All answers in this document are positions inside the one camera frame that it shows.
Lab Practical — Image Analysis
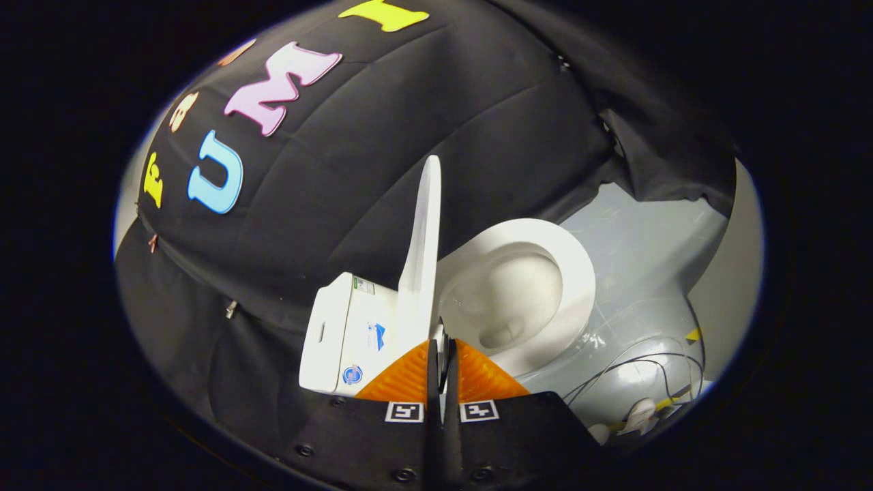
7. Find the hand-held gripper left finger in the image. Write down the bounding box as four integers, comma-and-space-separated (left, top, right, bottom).
286, 339, 444, 491

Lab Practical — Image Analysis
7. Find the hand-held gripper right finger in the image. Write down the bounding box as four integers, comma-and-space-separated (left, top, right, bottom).
440, 338, 602, 491

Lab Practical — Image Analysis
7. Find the white toilet lid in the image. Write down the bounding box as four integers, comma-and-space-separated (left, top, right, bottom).
396, 155, 443, 355

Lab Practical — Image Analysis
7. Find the black backdrop cloth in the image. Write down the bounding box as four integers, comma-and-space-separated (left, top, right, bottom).
115, 0, 737, 437

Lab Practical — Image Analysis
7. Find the thin black cable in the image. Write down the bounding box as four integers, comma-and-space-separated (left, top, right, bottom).
565, 351, 705, 410

